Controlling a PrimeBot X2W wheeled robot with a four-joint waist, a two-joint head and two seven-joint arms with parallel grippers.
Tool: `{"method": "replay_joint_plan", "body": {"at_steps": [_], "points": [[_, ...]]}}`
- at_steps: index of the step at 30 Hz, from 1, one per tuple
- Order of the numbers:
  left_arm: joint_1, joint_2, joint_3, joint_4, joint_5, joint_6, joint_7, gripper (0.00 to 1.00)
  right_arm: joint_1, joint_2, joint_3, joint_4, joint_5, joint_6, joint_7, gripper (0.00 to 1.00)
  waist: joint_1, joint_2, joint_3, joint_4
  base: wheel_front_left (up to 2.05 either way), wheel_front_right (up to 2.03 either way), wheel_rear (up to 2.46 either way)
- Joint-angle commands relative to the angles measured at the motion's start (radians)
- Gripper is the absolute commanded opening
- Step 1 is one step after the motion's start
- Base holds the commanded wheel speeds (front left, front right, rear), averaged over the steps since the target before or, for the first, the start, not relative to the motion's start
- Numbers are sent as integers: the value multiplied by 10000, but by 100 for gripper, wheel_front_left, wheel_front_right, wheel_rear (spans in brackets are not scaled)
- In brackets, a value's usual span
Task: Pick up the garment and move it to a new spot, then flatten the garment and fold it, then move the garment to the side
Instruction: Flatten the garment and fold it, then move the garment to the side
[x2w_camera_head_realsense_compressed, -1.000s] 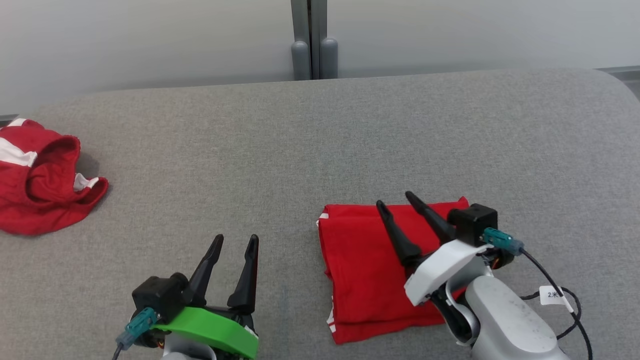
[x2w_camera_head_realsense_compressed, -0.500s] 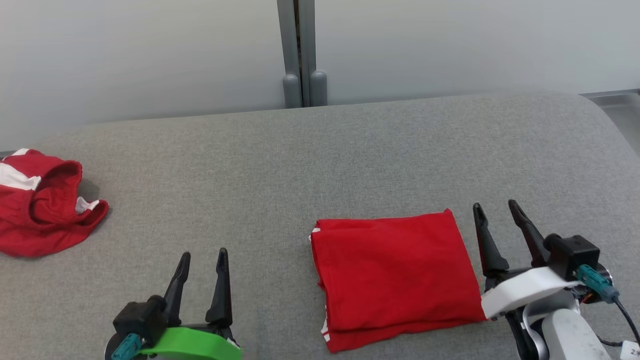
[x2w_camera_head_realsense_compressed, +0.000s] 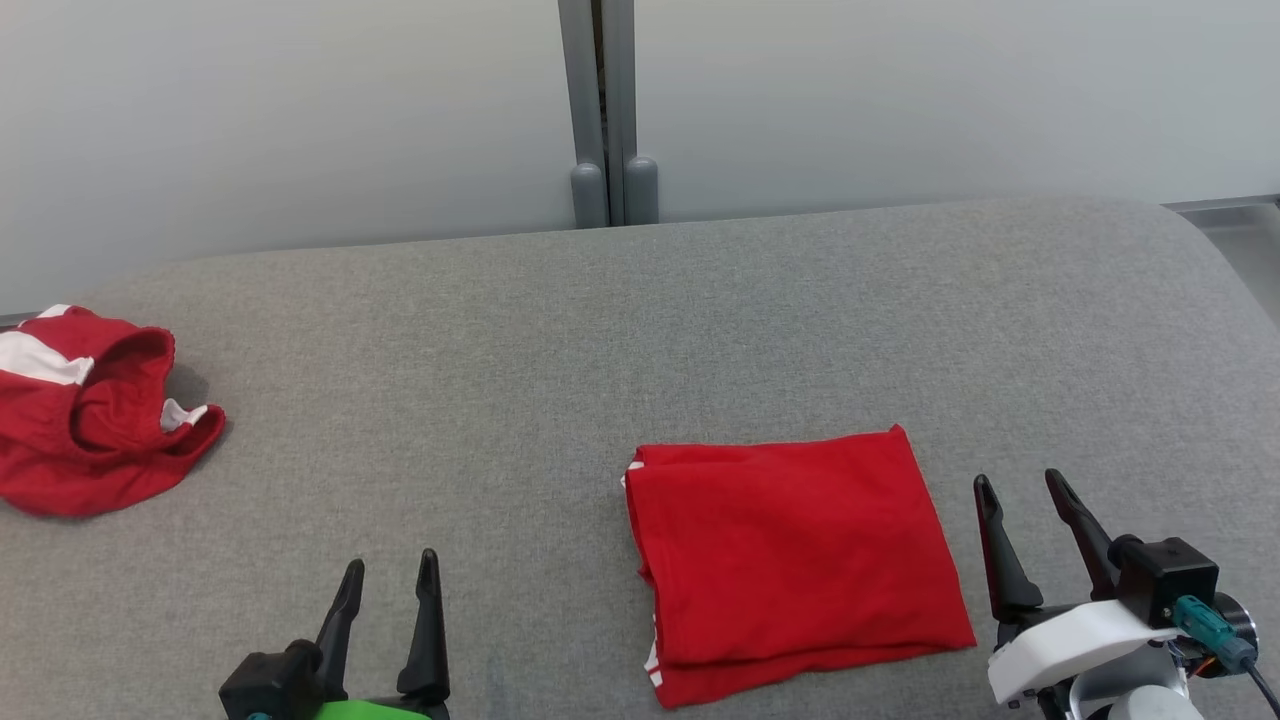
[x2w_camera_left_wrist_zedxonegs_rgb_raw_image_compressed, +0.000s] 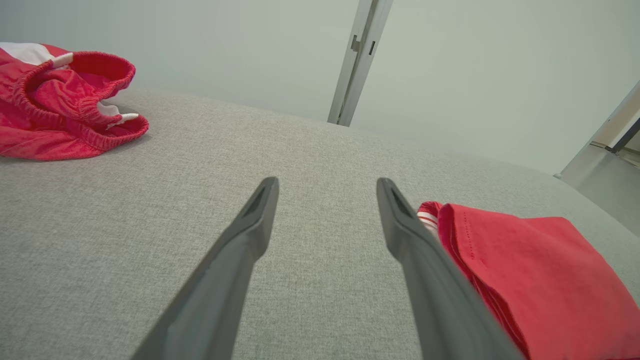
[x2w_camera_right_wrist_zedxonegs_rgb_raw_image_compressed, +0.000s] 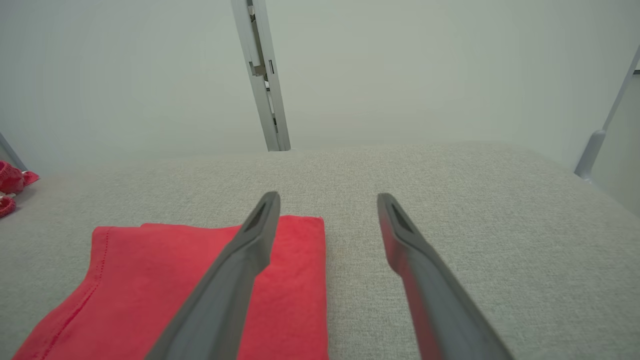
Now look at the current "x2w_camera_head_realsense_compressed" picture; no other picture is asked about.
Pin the grey partition post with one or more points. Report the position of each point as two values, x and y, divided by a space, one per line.
582 100
630 100

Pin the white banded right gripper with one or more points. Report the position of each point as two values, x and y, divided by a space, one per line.
1080 640

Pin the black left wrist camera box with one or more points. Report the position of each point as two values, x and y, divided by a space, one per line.
270 685

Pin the grey metal wall rail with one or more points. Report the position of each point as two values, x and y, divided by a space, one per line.
15 320
1225 205

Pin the red shorts with white stripes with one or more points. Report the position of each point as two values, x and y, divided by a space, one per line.
80 450

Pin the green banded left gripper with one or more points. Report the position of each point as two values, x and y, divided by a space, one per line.
370 711

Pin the red basketball jersey white sleeves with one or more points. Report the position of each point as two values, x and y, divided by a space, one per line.
800 550

